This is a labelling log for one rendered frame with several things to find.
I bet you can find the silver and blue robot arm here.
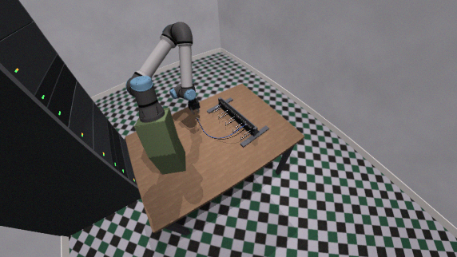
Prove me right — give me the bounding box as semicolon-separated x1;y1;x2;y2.
125;22;196;123

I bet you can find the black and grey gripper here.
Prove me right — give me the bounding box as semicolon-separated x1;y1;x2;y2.
188;98;200;115

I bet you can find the black network patch panel rack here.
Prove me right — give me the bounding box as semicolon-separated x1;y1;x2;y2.
207;97;269;147

